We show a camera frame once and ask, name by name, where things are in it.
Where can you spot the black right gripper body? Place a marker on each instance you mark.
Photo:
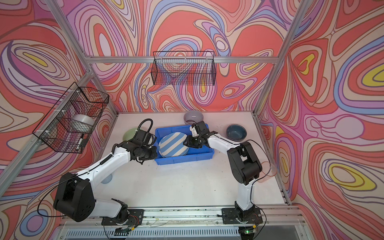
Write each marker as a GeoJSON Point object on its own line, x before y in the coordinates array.
{"type": "Point", "coordinates": [194, 142]}

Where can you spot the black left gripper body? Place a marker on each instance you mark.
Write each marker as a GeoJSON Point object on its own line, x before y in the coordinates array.
{"type": "Point", "coordinates": [147, 153]}

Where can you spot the green bowl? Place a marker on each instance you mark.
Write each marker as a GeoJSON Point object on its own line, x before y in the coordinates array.
{"type": "Point", "coordinates": [129, 134]}

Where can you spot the grey purple bowl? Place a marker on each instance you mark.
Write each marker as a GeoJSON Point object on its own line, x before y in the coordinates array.
{"type": "Point", "coordinates": [193, 117]}

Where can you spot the dark blue bowl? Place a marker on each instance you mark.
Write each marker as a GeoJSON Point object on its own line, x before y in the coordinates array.
{"type": "Point", "coordinates": [236, 133]}

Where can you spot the clear blue plastic cup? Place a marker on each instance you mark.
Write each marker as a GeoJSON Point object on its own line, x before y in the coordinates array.
{"type": "Point", "coordinates": [107, 179]}

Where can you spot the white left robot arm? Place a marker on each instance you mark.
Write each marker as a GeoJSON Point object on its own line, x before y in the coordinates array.
{"type": "Point", "coordinates": [75, 195]}

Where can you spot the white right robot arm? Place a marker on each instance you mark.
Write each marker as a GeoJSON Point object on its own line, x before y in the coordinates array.
{"type": "Point", "coordinates": [245, 166]}

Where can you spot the white tape roll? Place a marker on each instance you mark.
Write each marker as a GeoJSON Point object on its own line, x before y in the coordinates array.
{"type": "Point", "coordinates": [82, 123]}

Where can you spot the clear pink plastic cup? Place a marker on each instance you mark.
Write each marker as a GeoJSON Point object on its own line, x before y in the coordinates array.
{"type": "Point", "coordinates": [268, 172]}

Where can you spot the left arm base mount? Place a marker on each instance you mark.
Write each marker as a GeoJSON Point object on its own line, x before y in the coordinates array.
{"type": "Point", "coordinates": [132, 218]}

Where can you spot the black wire basket left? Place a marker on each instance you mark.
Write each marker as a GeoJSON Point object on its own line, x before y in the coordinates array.
{"type": "Point", "coordinates": [57, 133]}

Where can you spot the black wire basket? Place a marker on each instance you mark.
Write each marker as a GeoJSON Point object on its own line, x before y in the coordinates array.
{"type": "Point", "coordinates": [184, 68]}
{"type": "Point", "coordinates": [57, 133]}

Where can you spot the black wire basket back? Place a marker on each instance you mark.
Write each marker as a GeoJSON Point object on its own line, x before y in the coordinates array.
{"type": "Point", "coordinates": [184, 68]}

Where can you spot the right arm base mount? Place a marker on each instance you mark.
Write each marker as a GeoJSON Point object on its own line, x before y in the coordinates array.
{"type": "Point", "coordinates": [237, 216]}

